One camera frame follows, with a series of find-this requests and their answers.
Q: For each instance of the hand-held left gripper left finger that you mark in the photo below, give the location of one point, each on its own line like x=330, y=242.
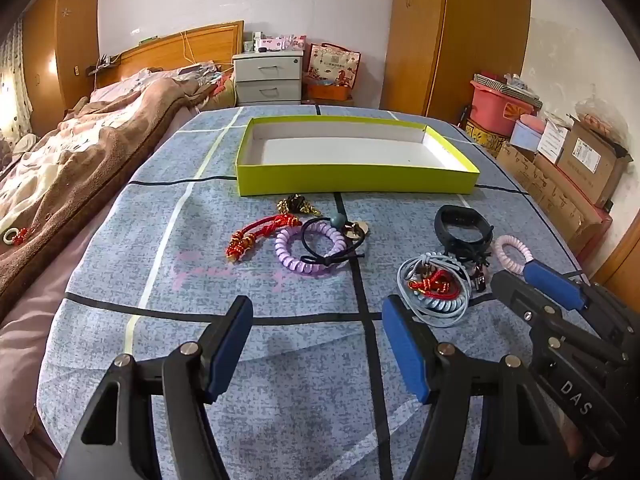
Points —
x=230, y=345

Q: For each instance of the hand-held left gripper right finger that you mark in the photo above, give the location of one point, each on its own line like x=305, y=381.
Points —
x=405, y=355

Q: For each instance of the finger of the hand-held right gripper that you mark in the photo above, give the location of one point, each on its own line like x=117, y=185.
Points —
x=555, y=285
x=520, y=300

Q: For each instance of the black smart band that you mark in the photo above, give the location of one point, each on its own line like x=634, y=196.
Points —
x=442, y=230

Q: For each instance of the green cardboard box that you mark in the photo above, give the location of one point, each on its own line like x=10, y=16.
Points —
x=350, y=180

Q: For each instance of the small dark pendant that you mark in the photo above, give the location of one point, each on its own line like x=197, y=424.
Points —
x=479, y=281

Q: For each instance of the large flat cardboard box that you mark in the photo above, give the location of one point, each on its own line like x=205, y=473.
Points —
x=550, y=195

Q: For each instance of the white carton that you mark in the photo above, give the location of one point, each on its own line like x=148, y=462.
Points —
x=552, y=140

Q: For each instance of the white tub with pink lid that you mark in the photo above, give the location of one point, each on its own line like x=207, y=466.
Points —
x=527, y=132

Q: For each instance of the yellow patterned tin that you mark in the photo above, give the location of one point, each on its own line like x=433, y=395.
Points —
x=482, y=135

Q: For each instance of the pink plastic bucket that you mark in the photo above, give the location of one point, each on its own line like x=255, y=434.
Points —
x=492, y=107

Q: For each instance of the pink bedsheet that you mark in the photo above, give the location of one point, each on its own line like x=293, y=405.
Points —
x=30, y=360

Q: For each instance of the striped flat box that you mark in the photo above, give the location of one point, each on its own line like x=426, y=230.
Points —
x=492, y=81

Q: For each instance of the brown blanket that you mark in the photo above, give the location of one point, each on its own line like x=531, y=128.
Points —
x=100, y=160

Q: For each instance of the small red knot ornament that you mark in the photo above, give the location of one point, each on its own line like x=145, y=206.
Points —
x=24, y=235

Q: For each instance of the grey drawer nightstand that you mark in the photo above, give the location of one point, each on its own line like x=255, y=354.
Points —
x=267, y=92

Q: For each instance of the large wooden wardrobe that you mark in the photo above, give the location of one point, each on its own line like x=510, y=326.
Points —
x=450, y=35

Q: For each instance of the red gift bag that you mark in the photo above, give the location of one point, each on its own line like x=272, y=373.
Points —
x=332, y=62

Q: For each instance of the wooden headboard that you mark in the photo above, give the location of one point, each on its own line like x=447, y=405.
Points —
x=210, y=45

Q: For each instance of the pink box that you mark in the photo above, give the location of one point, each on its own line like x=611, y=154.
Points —
x=287, y=44

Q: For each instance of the patterned curtain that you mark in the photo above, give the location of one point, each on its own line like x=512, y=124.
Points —
x=12, y=90

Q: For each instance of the narrow wooden wardrobe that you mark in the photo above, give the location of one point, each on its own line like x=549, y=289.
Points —
x=75, y=35

